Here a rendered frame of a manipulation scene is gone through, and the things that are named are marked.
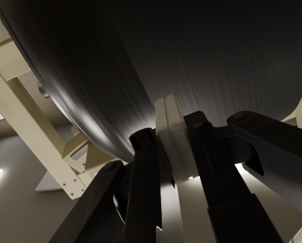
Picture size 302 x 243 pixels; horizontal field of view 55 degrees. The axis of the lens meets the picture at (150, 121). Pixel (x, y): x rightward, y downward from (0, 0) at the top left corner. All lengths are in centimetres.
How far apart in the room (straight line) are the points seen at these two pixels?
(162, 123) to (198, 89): 14
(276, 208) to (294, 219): 18
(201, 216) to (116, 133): 294
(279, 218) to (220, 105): 279
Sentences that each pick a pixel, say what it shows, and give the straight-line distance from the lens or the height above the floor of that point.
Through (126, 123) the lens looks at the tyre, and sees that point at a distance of 30.
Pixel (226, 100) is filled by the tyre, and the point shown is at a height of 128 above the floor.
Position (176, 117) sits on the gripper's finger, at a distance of 15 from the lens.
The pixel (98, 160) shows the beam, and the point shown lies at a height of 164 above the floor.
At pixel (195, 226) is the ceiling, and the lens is 319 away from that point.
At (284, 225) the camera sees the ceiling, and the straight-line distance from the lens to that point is 303.
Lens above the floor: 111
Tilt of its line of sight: 31 degrees up
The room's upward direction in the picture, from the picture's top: 154 degrees clockwise
